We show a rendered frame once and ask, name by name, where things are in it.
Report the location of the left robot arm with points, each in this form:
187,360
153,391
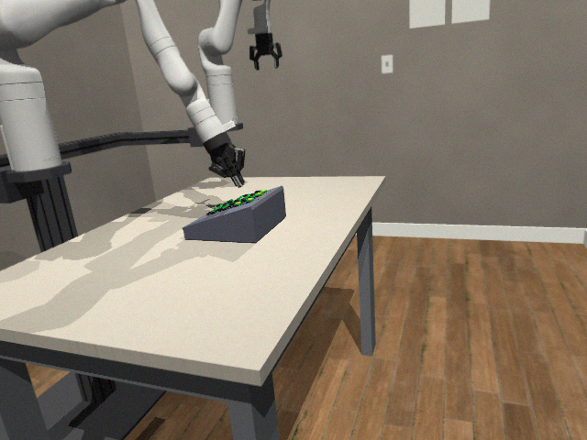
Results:
218,40

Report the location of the grey switch panel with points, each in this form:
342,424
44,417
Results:
243,220

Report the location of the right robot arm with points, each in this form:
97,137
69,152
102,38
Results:
24,109

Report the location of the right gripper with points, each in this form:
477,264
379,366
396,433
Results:
223,153

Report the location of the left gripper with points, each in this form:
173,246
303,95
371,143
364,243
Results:
265,48

